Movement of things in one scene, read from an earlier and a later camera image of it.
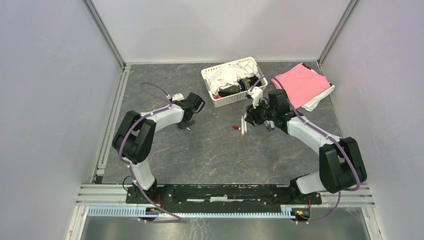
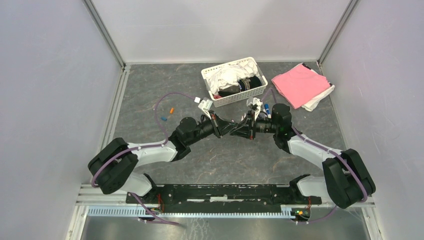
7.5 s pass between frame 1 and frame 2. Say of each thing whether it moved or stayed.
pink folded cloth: stayed
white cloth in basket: stayed
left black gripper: moved
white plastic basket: stayed
